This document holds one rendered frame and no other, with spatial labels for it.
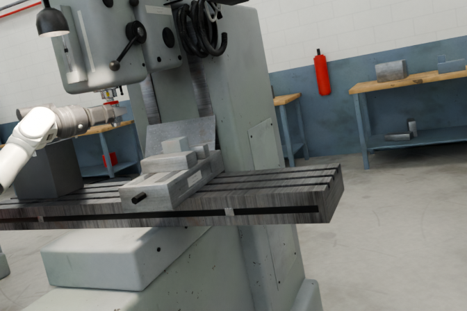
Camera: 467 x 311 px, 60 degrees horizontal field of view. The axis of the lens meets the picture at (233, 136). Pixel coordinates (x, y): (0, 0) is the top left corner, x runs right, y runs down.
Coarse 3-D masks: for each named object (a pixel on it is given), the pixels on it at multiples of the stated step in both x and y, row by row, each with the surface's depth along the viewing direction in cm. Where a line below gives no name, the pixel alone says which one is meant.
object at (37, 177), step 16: (48, 144) 138; (64, 144) 143; (32, 160) 141; (48, 160) 137; (64, 160) 143; (16, 176) 147; (32, 176) 143; (48, 176) 139; (64, 176) 142; (80, 176) 148; (16, 192) 149; (32, 192) 145; (48, 192) 141; (64, 192) 141
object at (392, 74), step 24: (384, 72) 435; (408, 72) 445; (432, 72) 437; (456, 72) 389; (288, 96) 492; (360, 120) 429; (408, 120) 450; (288, 144) 467; (384, 144) 435; (408, 144) 418; (96, 168) 652; (120, 168) 608
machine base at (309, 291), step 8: (304, 280) 204; (312, 280) 203; (304, 288) 197; (312, 288) 197; (296, 296) 192; (304, 296) 190; (312, 296) 192; (320, 296) 205; (296, 304) 186; (304, 304) 185; (312, 304) 190; (320, 304) 203
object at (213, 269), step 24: (216, 240) 143; (240, 240) 161; (192, 264) 128; (216, 264) 141; (240, 264) 159; (72, 288) 114; (168, 288) 115; (192, 288) 126; (216, 288) 140; (240, 288) 156
